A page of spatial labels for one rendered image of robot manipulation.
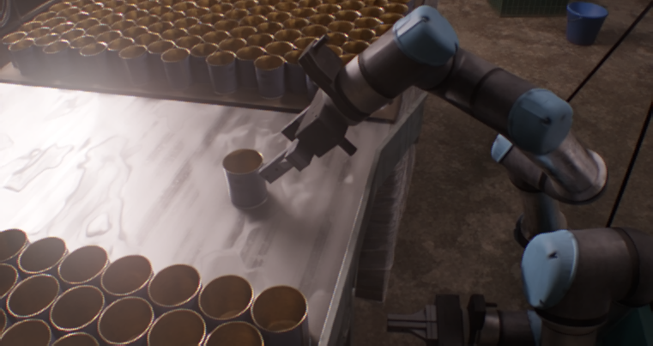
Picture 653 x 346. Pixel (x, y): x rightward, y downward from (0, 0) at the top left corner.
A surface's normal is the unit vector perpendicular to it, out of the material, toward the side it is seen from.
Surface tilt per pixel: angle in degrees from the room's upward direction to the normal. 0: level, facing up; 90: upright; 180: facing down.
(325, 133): 90
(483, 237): 0
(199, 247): 0
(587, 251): 17
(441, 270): 0
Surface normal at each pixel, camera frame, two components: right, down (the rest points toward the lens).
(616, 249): -0.02, -0.56
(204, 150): -0.04, -0.78
